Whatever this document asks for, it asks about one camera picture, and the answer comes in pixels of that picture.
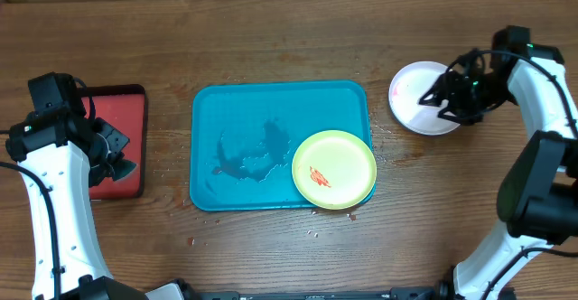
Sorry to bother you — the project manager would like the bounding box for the white plate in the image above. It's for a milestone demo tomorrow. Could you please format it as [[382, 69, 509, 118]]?
[[388, 61, 460, 136]]

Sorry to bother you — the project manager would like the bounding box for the dark green bow-shaped sponge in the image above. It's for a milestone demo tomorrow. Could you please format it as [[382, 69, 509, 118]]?
[[111, 159, 136, 182]]

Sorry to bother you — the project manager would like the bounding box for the yellow plate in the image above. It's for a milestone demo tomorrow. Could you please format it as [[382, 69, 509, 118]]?
[[291, 130, 377, 211]]

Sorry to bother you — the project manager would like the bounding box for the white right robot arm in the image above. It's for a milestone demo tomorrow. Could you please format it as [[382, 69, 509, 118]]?
[[418, 25, 577, 299]]

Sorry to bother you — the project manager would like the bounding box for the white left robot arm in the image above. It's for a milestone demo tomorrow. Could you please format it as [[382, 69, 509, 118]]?
[[5, 118, 147, 299]]

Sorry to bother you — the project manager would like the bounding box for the dark red tray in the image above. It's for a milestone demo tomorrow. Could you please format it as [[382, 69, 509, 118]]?
[[79, 84, 148, 200]]

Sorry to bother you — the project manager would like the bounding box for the teal plastic tray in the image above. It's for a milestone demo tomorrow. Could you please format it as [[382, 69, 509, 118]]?
[[190, 80, 371, 211]]

